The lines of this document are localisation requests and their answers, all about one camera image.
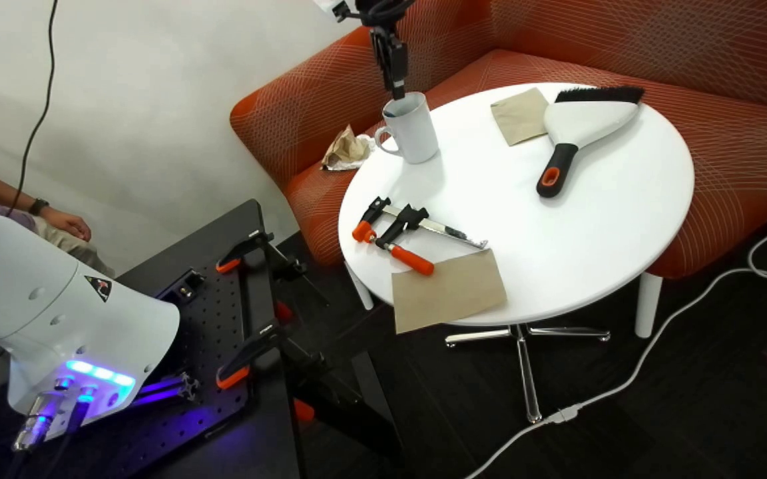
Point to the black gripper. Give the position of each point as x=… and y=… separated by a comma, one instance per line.
x=388, y=40

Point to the white ceramic mug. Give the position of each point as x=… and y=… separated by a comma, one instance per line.
x=413, y=134

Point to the bystander person hand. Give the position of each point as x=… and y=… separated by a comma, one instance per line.
x=67, y=223

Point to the crumpled paper wrapper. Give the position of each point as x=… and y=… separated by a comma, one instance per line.
x=344, y=149

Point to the brown cardboard sheet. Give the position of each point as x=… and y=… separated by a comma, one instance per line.
x=445, y=289

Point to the black orange spring clamp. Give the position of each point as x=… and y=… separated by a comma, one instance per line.
x=255, y=249
x=255, y=351

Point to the white round table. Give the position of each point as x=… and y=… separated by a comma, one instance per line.
x=580, y=241

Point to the black perforated mounting board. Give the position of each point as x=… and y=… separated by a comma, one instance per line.
x=215, y=340

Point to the orange patterned sofa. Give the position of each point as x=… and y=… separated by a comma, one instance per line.
x=739, y=177

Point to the black wrist watch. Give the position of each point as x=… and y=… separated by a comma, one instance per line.
x=38, y=205

